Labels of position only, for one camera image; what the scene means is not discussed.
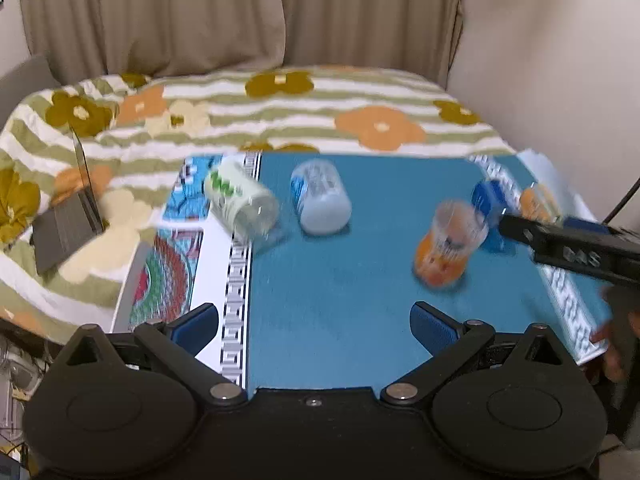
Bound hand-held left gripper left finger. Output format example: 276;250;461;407
53;302;249;408

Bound green label clear cup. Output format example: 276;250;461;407
203;156;281;252

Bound small orange label cup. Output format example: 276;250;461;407
519;184;565;225

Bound grey laptop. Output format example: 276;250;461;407
30;129;107;277

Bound orange label clear cup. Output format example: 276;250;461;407
413;199;490;289

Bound teal table mat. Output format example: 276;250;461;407
220;150;613;395

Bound blue label clear cup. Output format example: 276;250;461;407
471;179;517;254

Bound blue white label cup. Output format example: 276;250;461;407
290;158;353;236

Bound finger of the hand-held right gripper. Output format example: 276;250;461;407
499;214;563;260

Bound beige curtain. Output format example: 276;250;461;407
17;0;466;92

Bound floral striped blanket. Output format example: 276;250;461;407
0;64;516;346

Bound black cable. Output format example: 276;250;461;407
601;174;640;227

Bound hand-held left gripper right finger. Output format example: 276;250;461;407
381;301;581;407

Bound colourful patterned cloth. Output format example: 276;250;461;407
129;154;223;333

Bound person's right hand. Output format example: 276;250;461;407
590;324;632;382

